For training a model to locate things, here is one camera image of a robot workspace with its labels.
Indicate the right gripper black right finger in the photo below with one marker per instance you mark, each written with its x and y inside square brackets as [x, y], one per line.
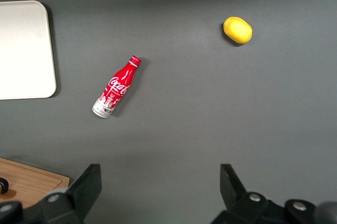
[237, 203]

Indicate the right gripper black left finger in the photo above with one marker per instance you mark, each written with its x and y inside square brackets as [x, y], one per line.
[79, 195]

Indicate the wooden drawer cabinet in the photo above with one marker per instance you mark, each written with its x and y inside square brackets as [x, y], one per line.
[66, 181]

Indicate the wooden cutting board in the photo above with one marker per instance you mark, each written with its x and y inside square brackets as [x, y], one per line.
[31, 184]

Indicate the red Coca-Cola bottle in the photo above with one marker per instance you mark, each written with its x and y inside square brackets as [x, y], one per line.
[116, 87]

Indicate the beige plastic tray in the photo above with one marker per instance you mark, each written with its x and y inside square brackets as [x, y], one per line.
[23, 50]

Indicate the yellow lemon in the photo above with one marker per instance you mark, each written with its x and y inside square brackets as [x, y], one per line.
[237, 30]

